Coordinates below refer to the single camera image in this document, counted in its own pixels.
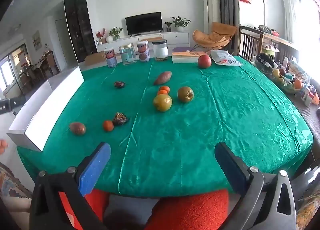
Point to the red fleece trousers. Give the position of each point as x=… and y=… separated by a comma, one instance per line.
x=190, y=212

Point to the clear jar with blue label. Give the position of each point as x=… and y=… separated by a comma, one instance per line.
x=127, y=54

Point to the dark glass display cabinet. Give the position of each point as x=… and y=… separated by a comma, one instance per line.
x=78, y=27

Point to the red flower plant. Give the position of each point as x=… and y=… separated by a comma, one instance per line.
x=100, y=35

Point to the yellow-green tomato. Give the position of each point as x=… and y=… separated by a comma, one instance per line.
x=162, y=103

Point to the white round vase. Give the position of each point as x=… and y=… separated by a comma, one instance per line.
x=109, y=39

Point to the person's left hand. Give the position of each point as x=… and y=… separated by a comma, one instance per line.
x=3, y=146

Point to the green leafy plant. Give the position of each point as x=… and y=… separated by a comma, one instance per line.
x=115, y=32

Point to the glass bowl with produce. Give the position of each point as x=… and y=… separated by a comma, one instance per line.
x=287, y=83

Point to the dark wooden bench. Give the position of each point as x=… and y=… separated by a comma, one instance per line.
x=247, y=42

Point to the flat white and orange box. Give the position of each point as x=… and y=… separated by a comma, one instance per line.
x=185, y=57

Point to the framed wall picture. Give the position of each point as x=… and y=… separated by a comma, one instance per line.
x=36, y=40

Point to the white television cabinet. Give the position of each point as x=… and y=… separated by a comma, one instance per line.
x=177, y=38

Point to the brownish-green tomato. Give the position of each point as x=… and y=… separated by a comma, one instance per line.
x=185, y=94

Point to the wooden dining table and chairs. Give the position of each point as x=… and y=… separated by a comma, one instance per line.
x=42, y=66

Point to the brown cardboard box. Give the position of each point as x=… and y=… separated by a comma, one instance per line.
x=95, y=57

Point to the small potted plant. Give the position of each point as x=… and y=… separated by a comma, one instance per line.
x=168, y=26

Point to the white sheer curtain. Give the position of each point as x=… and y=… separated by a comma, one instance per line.
x=290, y=9

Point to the black television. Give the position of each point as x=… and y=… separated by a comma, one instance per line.
x=143, y=23

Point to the row of small bottles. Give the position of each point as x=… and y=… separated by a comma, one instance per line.
x=306, y=87

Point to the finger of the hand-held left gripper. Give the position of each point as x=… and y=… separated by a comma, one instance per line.
x=18, y=102

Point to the dark wrapped candy back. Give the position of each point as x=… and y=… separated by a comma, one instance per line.
x=119, y=84

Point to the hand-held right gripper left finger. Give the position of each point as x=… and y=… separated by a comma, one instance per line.
x=93, y=170

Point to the orange lounge chair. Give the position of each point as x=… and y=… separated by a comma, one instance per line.
x=215, y=36

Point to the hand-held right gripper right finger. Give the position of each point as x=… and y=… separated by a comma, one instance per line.
x=231, y=167

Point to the clear jar with black lid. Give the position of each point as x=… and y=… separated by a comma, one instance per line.
x=160, y=50

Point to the sweet potato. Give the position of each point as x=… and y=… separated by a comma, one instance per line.
x=162, y=78

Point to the large green potted plant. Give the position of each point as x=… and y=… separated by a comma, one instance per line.
x=180, y=22

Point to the white cardboard box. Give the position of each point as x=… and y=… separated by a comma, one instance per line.
x=50, y=109

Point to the dark wrapped candy front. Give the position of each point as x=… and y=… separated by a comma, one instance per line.
x=120, y=119

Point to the red label tin can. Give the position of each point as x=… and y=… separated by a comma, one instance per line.
x=143, y=51
x=111, y=58

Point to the small orange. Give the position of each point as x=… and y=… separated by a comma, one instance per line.
x=162, y=92
x=108, y=125
x=165, y=88

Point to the red apple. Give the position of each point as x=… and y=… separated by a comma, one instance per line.
x=204, y=61

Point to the dark wrapped candy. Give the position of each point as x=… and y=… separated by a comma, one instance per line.
x=120, y=119
x=119, y=84

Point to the patterned seat cushion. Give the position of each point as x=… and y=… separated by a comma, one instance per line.
x=308, y=210
x=10, y=182

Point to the white plastic bag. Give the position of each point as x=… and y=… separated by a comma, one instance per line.
x=226, y=57

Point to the small wooden side table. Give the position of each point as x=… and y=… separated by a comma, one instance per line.
x=152, y=39

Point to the white covered standing air conditioner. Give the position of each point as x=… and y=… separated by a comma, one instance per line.
x=210, y=14

